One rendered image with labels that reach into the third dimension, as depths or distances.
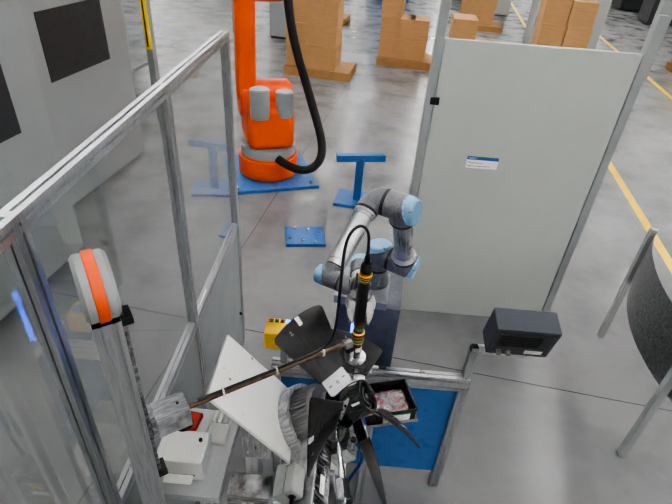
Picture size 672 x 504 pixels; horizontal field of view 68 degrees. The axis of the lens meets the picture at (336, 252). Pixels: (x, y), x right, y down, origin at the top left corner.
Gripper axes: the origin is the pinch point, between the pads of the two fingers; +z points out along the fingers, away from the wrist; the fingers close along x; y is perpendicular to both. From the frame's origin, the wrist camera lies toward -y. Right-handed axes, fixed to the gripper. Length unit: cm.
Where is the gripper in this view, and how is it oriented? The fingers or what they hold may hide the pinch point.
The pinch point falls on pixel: (360, 318)
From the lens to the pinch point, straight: 159.3
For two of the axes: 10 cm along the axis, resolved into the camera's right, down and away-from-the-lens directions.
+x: -10.0, -0.8, 0.1
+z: -0.6, 5.6, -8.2
